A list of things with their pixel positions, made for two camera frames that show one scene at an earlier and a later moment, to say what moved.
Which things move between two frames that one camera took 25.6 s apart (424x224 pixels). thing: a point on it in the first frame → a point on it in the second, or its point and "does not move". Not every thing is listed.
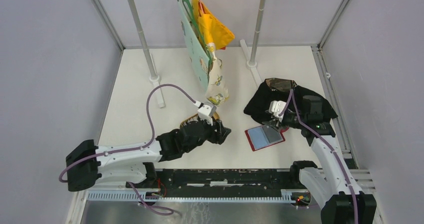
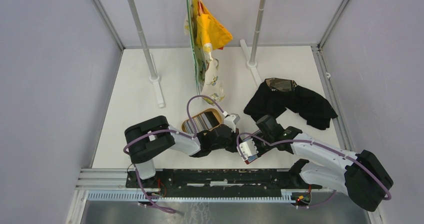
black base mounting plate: (217, 181) does not move
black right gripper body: (289, 120) → (262, 148)
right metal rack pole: (251, 62) does not move
